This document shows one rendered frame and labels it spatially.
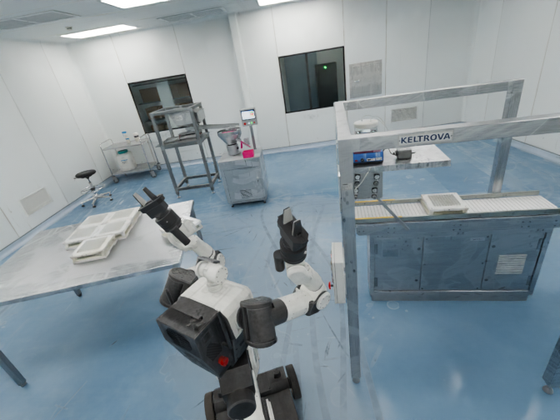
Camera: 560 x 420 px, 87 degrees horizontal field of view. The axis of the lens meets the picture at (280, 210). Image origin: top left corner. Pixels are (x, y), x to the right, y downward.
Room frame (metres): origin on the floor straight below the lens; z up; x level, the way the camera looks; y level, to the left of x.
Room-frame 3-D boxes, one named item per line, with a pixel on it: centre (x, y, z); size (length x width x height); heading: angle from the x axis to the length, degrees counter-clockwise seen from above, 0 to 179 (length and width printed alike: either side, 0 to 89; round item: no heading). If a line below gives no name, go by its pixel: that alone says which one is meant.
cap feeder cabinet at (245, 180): (4.45, 0.45, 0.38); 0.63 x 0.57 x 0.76; 85
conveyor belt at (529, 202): (1.82, -1.19, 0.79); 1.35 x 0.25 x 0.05; 77
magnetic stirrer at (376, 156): (1.91, -0.64, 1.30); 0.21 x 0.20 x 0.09; 167
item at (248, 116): (4.57, 0.23, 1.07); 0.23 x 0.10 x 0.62; 85
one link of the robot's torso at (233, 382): (0.81, 0.29, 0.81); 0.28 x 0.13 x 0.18; 10
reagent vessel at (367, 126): (1.92, -0.64, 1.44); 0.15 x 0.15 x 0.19
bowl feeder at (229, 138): (4.51, 0.50, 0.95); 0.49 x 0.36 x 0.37; 85
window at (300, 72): (6.87, -1.17, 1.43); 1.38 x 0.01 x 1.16; 85
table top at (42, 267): (2.17, 1.55, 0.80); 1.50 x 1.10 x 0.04; 96
